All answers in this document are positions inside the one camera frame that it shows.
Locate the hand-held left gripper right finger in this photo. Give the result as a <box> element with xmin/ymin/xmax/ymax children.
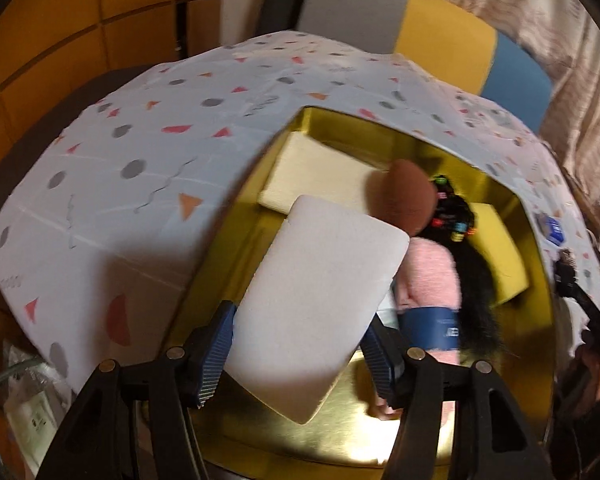
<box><xmin>361</xmin><ymin>317</ymin><xmax>556</xmax><ymax>480</ymax></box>

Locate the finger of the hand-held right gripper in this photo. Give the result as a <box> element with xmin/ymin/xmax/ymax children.
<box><xmin>552</xmin><ymin>250</ymin><xmax>600</xmax><ymax>356</ymax></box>

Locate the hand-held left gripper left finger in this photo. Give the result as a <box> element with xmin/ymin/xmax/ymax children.
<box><xmin>37</xmin><ymin>300</ymin><xmax>237</xmax><ymax>480</ymax></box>

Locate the yellow sponge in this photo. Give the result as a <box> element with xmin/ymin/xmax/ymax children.
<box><xmin>467</xmin><ymin>202</ymin><xmax>531</xmax><ymax>306</ymax></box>

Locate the white rectangular sponge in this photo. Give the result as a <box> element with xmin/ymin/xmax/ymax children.
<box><xmin>222</xmin><ymin>194</ymin><xmax>411</xmax><ymax>425</ymax></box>

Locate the black hairpiece with colourful clips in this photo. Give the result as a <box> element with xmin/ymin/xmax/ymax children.
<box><xmin>427</xmin><ymin>174</ymin><xmax>503</xmax><ymax>361</ymax></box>

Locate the pink fluffy cloth blue band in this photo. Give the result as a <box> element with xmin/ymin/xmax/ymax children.
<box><xmin>370</xmin><ymin>237</ymin><xmax>463</xmax><ymax>418</ymax></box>

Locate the gold box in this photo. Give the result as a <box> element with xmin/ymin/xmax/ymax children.
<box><xmin>165</xmin><ymin>105</ymin><xmax>556</xmax><ymax>468</ymax></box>

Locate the person's right hand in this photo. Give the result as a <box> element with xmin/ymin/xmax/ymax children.
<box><xmin>577</xmin><ymin>347</ymin><xmax>600</xmax><ymax>411</ymax></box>

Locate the small blue box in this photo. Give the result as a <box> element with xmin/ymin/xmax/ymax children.
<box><xmin>542</xmin><ymin>212</ymin><xmax>567</xmax><ymax>246</ymax></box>

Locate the brown makeup sponge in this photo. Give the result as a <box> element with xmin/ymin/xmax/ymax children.
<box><xmin>365</xmin><ymin>159</ymin><xmax>438</xmax><ymax>236</ymax></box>

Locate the patterned light blue tablecloth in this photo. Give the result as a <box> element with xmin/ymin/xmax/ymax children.
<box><xmin>0</xmin><ymin>30</ymin><xmax>600</xmax><ymax>396</ymax></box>

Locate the cream square sponge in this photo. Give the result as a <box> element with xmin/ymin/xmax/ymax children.
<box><xmin>257</xmin><ymin>132</ymin><xmax>393</xmax><ymax>218</ymax></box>

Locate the clear plastic bag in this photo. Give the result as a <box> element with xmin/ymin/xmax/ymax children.
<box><xmin>0</xmin><ymin>340</ymin><xmax>76</xmax><ymax>480</ymax></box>

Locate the beige patterned curtain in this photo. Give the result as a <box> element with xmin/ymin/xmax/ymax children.
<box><xmin>440</xmin><ymin>0</ymin><xmax>600</xmax><ymax>201</ymax></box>

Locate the grey yellow blue chair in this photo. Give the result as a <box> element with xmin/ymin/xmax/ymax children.
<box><xmin>267</xmin><ymin>0</ymin><xmax>553</xmax><ymax>136</ymax></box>

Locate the orange wooden cabinet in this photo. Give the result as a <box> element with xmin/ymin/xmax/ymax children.
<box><xmin>0</xmin><ymin>0</ymin><xmax>226</xmax><ymax>126</ymax></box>

